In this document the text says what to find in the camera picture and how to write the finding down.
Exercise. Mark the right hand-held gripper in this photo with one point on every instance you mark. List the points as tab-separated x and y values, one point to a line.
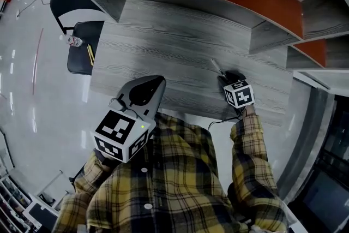
241	95

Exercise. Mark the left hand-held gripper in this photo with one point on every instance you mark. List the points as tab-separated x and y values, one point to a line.
117	128

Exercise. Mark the silver pen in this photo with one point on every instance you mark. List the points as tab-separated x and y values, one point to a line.
216	65

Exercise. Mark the yellow pen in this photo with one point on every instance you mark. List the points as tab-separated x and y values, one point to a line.
90	54

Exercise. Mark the clear plastic bottle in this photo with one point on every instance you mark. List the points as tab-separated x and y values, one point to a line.
73	41

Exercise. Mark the person's left forearm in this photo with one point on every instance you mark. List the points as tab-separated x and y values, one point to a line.
90	174

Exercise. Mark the person's right forearm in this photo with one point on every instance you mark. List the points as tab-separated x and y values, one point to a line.
251	150

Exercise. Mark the storage shelf with items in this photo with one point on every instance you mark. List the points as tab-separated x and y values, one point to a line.
12	204

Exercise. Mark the black folding chair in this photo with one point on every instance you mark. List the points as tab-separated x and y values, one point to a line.
79	62

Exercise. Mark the person's yellow plaid shirt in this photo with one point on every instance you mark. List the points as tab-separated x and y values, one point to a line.
177	172

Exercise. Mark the black glass door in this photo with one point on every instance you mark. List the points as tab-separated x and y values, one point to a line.
327	185

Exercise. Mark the white framed black panel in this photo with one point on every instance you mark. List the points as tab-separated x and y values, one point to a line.
42	214

